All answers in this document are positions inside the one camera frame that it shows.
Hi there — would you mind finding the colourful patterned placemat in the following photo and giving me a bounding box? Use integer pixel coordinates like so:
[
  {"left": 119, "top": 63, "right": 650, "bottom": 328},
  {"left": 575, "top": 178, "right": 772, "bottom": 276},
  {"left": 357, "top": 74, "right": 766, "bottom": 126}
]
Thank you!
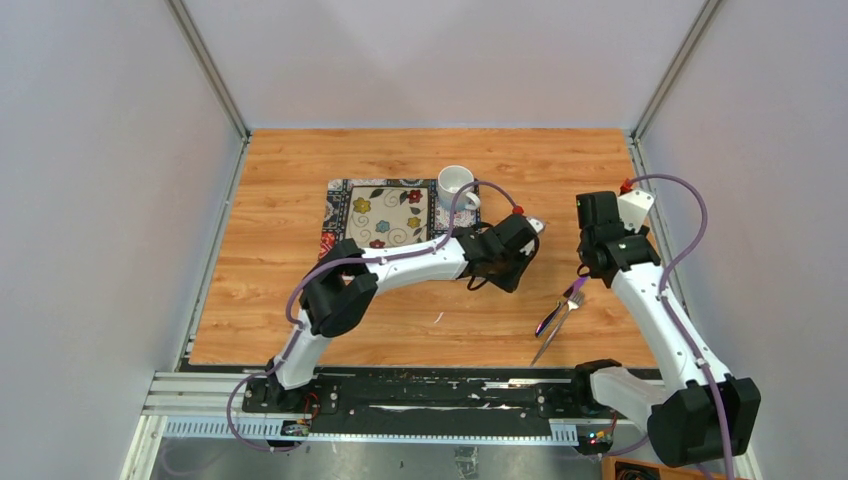
[{"left": 319, "top": 179, "right": 449, "bottom": 257}]

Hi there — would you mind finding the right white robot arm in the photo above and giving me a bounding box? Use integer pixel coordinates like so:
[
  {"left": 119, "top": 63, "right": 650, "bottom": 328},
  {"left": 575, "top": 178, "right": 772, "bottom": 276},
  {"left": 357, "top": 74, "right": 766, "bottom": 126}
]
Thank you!
[{"left": 570, "top": 190, "right": 761, "bottom": 467}]

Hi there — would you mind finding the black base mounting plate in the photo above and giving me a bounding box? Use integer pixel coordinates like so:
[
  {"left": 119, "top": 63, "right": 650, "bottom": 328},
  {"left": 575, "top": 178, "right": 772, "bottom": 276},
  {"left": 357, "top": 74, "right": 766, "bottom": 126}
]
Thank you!
[{"left": 236, "top": 366, "right": 623, "bottom": 439}]

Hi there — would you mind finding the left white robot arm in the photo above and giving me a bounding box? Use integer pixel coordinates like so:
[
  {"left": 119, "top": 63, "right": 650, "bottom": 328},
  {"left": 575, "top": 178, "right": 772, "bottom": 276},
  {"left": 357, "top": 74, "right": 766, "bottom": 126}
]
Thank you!
[{"left": 267, "top": 213, "right": 545, "bottom": 413}]

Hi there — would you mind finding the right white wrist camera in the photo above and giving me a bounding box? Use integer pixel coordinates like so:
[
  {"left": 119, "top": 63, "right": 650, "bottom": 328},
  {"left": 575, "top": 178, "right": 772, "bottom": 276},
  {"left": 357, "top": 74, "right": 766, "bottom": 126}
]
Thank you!
[{"left": 617, "top": 189, "right": 656, "bottom": 233}]

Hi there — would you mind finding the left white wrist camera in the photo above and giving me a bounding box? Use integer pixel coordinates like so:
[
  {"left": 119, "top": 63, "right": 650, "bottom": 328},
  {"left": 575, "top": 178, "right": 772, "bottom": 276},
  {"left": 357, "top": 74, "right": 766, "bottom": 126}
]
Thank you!
[{"left": 525, "top": 216, "right": 546, "bottom": 235}]

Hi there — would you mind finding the white mug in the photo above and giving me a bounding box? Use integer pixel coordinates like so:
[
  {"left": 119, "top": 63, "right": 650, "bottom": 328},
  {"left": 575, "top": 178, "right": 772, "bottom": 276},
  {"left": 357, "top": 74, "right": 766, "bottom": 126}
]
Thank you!
[{"left": 437, "top": 165, "right": 481, "bottom": 211}]

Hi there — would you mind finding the purple handled knife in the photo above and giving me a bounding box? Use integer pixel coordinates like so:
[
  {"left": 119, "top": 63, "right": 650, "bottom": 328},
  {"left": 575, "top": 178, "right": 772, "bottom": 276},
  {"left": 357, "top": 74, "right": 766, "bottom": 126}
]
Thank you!
[{"left": 534, "top": 275, "right": 588, "bottom": 338}]

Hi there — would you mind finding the aluminium frame rail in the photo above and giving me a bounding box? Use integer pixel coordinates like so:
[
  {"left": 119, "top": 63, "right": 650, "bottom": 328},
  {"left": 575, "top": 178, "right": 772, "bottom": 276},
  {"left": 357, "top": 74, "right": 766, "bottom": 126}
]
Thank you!
[{"left": 142, "top": 370, "right": 747, "bottom": 446}]

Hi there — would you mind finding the silver fork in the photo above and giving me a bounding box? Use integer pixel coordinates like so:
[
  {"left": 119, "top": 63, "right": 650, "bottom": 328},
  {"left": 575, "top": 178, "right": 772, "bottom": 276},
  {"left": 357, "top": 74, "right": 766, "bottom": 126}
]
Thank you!
[{"left": 530, "top": 290, "right": 585, "bottom": 367}]

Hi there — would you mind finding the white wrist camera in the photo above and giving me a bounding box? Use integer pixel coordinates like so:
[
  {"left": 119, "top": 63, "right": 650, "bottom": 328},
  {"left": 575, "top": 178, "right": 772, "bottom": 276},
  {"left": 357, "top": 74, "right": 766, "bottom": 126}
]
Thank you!
[
  {"left": 617, "top": 189, "right": 656, "bottom": 233},
  {"left": 525, "top": 216, "right": 546, "bottom": 235}
]

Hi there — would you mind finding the orange wooden box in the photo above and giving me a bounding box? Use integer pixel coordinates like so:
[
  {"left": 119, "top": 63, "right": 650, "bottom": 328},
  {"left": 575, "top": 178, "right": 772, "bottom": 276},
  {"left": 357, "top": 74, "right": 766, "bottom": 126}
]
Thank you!
[{"left": 601, "top": 457, "right": 726, "bottom": 480}]

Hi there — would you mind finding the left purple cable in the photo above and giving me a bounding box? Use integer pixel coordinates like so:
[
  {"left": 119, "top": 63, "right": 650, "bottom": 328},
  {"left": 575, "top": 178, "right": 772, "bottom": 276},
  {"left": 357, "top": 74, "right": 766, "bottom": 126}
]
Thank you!
[{"left": 225, "top": 180, "right": 521, "bottom": 455}]

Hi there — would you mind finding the square floral plate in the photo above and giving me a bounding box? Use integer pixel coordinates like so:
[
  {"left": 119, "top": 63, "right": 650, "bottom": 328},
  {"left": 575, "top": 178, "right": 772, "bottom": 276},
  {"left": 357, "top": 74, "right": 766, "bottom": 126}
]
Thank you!
[{"left": 344, "top": 185, "right": 430, "bottom": 249}]

